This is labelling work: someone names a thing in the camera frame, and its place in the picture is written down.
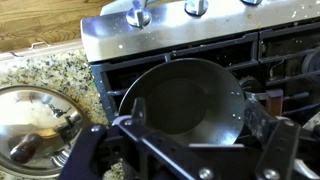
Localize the stainless steel pot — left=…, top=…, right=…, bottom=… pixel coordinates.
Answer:
left=118, top=58, right=284, bottom=147

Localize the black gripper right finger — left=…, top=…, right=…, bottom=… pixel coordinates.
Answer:
left=242, top=97, right=279, bottom=145

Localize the metal drawer handle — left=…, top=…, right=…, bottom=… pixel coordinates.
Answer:
left=29, top=41, right=52, bottom=52

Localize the stainless steel gas stove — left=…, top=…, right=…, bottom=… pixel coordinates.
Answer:
left=80, top=0, right=320, bottom=134

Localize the pot with glass lid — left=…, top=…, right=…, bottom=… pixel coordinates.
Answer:
left=0, top=84, right=92, bottom=179

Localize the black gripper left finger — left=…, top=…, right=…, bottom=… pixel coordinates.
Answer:
left=131, top=97, right=147, bottom=124

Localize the silver stove knob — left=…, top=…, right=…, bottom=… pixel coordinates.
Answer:
left=125, top=0, right=153, bottom=28
left=183, top=0, right=210, bottom=17
left=240, top=0, right=264, bottom=6

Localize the white kitchen cabinet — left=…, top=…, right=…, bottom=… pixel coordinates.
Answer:
left=0, top=39, right=84, bottom=64

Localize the black cast iron grate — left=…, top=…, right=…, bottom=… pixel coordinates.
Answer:
left=257, top=21, right=320, bottom=118
left=90, top=31, right=262, bottom=125

